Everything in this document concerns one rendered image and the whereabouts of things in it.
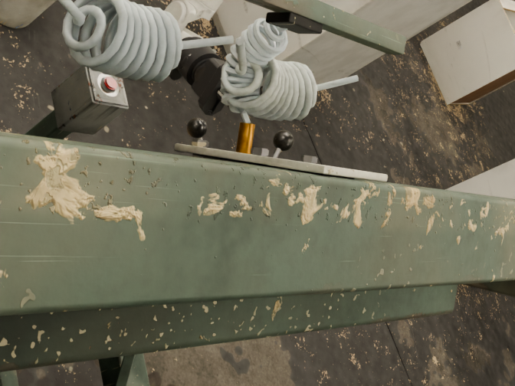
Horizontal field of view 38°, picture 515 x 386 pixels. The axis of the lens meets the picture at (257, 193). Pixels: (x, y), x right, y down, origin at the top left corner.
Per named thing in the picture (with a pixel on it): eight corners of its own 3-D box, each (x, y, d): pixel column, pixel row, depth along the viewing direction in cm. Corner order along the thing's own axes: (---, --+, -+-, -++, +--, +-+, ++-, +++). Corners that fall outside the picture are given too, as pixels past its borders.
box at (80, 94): (84, 99, 214) (122, 69, 204) (92, 136, 211) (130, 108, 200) (48, 93, 205) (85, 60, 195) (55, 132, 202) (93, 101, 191)
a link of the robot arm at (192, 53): (254, 71, 159) (225, 40, 165) (222, 63, 151) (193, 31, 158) (224, 118, 164) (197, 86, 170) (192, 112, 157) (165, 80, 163)
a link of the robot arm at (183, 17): (185, 63, 170) (220, 15, 166) (159, 50, 162) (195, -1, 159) (171, 49, 173) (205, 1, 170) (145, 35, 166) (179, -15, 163)
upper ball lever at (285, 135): (251, 197, 133) (285, 137, 138) (267, 201, 131) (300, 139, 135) (241, 185, 131) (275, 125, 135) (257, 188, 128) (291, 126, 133)
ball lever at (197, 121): (211, 178, 142) (195, 113, 136) (225, 181, 140) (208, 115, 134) (197, 187, 140) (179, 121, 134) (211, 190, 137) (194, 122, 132)
